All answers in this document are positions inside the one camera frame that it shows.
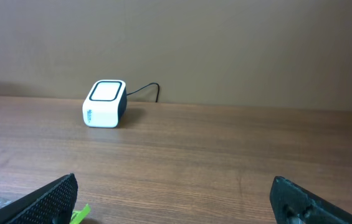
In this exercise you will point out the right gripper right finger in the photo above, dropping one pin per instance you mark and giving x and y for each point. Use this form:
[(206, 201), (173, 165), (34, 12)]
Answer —
[(292, 203)]

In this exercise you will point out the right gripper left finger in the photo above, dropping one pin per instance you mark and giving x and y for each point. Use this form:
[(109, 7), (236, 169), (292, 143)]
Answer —
[(52, 203)]

